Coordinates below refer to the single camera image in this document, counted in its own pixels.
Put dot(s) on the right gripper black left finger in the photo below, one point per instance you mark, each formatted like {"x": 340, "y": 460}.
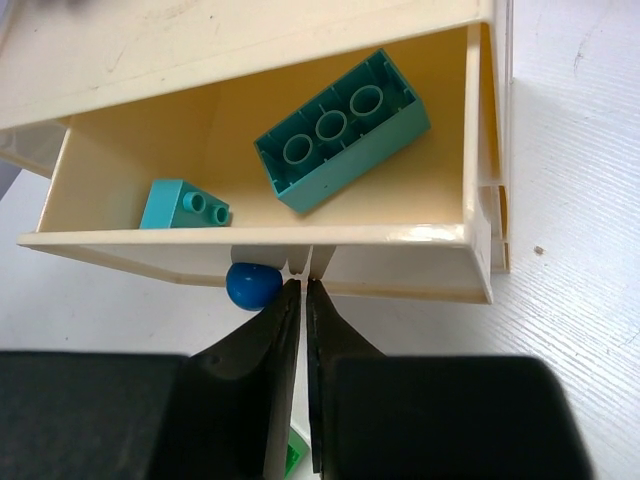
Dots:
{"x": 223, "y": 413}

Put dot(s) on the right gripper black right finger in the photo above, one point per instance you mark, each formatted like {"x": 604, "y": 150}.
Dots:
{"x": 379, "y": 416}

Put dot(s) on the small teal lego brick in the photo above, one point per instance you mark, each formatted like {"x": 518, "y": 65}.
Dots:
{"x": 175, "y": 203}

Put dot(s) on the long teal lego brick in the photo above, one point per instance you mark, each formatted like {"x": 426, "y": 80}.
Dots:
{"x": 350, "y": 127}

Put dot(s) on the green lego brick near cabinet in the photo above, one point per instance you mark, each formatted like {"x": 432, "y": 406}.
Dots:
{"x": 297, "y": 449}

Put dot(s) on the cream drawer cabinet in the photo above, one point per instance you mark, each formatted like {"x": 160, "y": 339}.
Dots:
{"x": 60, "y": 59}

